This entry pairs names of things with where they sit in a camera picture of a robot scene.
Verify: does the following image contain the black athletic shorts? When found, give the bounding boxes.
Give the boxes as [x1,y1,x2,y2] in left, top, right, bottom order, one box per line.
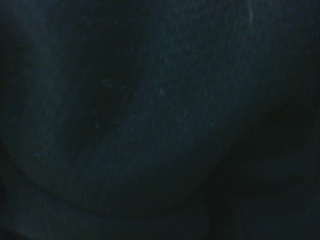
[0,0,320,240]

